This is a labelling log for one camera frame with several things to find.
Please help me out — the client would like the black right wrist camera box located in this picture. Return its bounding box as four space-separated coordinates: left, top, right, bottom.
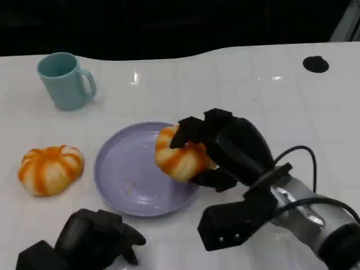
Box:
197 188 279 252

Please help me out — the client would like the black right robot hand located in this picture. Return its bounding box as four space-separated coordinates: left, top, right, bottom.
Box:
169 108 276 193

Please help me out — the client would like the lilac plate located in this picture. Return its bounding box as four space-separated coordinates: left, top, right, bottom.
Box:
94 121 201 217

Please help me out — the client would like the black round table grommet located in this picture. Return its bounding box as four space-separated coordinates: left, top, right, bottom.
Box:
302 56 330 74

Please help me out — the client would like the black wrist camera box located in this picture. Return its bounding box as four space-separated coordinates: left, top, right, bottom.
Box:
15 240 69 270
197 188 279 252

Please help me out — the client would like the black looping robot cable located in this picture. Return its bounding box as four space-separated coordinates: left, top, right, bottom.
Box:
273 145 318 195

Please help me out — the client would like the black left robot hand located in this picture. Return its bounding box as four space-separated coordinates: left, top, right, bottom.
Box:
54 208 147 270

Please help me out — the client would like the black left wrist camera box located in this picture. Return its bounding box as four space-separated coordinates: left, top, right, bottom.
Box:
15 240 69 270

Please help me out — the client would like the orange and white bread roll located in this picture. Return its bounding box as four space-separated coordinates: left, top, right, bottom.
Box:
155 125 219 183
17 145 86 197

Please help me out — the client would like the grey white furniture frame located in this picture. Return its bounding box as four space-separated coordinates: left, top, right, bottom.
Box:
329 0 360 43

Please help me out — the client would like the pale green mug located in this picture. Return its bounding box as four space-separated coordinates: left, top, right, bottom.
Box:
37 52 97 111

